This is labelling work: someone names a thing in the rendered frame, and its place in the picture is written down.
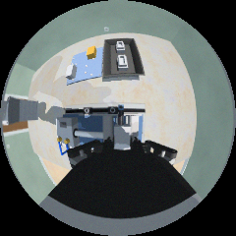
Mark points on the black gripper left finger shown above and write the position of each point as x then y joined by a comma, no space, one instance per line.
76,154

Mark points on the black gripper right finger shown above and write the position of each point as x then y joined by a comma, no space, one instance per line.
167,153

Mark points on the yellow rectangular block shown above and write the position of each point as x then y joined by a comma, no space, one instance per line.
91,52

